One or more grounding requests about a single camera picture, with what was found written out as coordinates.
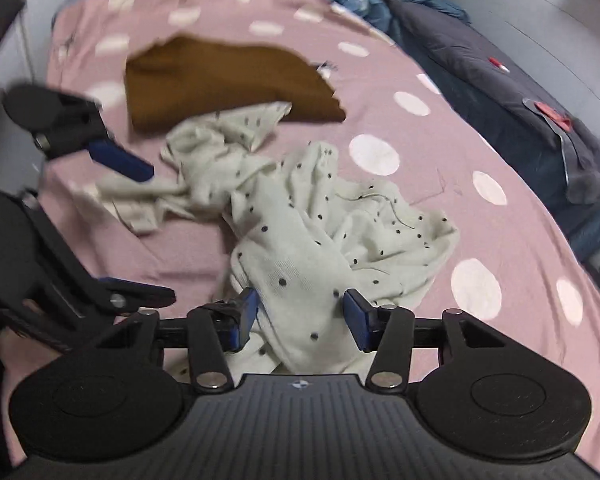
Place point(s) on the white dotted garment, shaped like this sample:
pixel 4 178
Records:
pixel 290 240

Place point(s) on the brown garment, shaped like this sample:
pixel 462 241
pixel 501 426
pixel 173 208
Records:
pixel 220 85

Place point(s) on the pink polka-dot bedsheet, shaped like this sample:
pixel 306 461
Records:
pixel 430 185

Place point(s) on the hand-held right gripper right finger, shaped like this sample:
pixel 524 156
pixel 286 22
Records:
pixel 357 322

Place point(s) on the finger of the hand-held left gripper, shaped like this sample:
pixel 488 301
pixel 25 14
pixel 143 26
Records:
pixel 130 296
pixel 122 162

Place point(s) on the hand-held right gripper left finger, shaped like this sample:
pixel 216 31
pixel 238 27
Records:
pixel 245 320

